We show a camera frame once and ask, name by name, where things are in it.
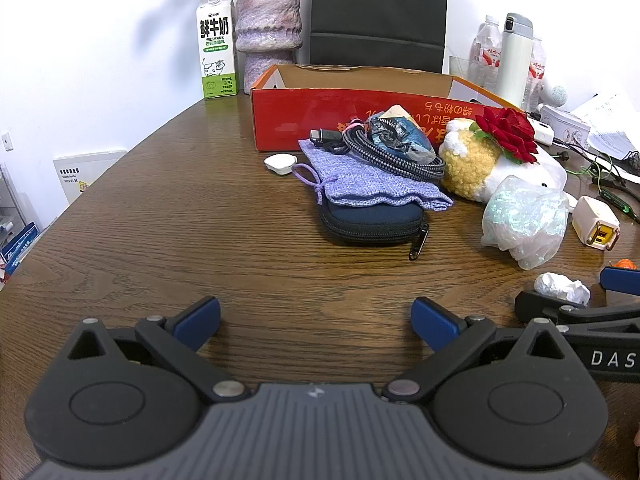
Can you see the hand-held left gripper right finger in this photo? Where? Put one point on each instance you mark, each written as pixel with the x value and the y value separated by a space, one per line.
pixel 432 322

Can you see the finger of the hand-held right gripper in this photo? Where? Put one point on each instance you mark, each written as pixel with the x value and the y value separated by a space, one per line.
pixel 622 280
pixel 530 305

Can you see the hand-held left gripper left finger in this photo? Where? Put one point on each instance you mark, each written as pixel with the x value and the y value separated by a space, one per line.
pixel 197 321

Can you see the small orange object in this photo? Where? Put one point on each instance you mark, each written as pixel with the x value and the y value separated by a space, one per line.
pixel 623 264

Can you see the white paper ball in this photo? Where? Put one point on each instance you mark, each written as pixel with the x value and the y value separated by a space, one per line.
pixel 557 286

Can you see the white charger plug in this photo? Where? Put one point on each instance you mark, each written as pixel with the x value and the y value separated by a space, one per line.
pixel 592 217

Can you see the iridescent plastic bag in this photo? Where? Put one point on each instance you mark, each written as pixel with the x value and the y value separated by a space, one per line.
pixel 525 220

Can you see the navy zip case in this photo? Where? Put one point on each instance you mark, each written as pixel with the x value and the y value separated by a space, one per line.
pixel 370 222

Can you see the yellow white plush hamster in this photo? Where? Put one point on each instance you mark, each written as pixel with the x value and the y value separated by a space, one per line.
pixel 470 165

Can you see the red fabric rose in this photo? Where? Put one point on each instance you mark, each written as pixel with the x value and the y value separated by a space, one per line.
pixel 505 130

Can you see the white earbud case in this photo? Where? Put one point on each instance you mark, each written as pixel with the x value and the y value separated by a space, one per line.
pixel 280 164

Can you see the blue snack wrapper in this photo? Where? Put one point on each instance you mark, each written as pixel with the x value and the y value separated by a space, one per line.
pixel 400 135

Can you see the red cardboard box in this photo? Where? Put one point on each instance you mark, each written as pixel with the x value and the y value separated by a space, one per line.
pixel 300 115

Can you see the green neckband earphones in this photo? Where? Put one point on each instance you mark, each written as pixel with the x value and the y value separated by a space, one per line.
pixel 612 195

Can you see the brown wooden desk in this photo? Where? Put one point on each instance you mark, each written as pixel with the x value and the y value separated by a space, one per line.
pixel 250 240

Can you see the white printed papers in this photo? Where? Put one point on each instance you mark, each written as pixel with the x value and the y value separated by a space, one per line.
pixel 610 125

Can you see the white tin box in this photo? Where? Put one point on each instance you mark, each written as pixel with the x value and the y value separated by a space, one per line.
pixel 570 127

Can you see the white power strip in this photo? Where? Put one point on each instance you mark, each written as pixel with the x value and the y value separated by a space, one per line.
pixel 542 132

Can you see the blue white box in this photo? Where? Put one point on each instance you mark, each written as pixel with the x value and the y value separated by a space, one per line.
pixel 20 245

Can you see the white round device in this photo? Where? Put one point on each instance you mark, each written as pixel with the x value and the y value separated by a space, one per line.
pixel 556 95

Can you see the clear water bottle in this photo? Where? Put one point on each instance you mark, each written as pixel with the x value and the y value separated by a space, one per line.
pixel 538 67
pixel 485 55

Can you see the white thermos bottle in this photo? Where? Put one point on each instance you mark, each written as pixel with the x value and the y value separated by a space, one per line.
pixel 515 60

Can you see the green white milk carton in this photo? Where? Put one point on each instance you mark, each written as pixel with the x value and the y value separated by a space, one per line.
pixel 215 50

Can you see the pink textured vase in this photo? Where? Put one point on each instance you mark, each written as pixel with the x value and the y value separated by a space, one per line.
pixel 267 25

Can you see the black paper bag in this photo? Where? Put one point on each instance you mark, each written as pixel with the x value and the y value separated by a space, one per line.
pixel 375 10

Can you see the white wall socket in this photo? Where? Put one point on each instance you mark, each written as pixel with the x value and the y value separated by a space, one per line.
pixel 6 141

